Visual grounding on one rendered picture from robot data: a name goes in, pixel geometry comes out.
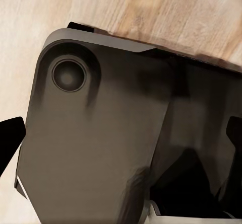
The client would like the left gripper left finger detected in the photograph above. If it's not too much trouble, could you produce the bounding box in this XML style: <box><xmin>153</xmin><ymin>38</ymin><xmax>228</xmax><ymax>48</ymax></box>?
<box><xmin>0</xmin><ymin>116</ymin><xmax>26</xmax><ymax>177</ymax></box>

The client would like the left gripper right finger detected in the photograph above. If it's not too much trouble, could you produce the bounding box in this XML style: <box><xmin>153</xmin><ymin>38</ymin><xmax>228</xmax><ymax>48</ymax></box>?
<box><xmin>226</xmin><ymin>116</ymin><xmax>242</xmax><ymax>157</ymax></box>

